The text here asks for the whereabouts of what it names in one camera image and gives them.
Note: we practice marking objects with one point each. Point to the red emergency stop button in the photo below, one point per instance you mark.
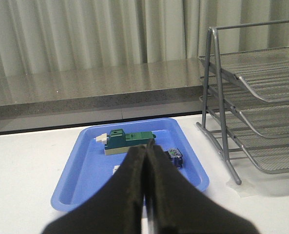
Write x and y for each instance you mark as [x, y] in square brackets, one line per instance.
[175, 156]

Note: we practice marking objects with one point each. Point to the mesh tray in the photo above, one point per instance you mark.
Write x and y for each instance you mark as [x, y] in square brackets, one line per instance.
[264, 73]
[268, 150]
[243, 111]

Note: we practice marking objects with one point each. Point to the blue plastic tray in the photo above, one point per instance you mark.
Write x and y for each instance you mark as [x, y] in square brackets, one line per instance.
[88, 168]

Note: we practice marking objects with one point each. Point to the green and beige terminal block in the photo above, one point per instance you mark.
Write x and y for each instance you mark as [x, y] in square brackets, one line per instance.
[118, 142]

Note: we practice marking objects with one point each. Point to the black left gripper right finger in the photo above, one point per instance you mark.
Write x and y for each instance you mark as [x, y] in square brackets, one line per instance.
[177, 207]

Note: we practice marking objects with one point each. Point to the grey metal rack frame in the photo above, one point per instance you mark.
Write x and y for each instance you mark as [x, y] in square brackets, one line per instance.
[213, 86]

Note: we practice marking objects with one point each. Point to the white electrical block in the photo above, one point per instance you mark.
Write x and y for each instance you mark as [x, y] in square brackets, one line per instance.
[116, 167]

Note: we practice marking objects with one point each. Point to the grey counter shelf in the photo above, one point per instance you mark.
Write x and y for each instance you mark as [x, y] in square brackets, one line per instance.
[99, 88]

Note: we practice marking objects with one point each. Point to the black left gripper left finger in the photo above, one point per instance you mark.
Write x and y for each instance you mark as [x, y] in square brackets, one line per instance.
[115, 209]

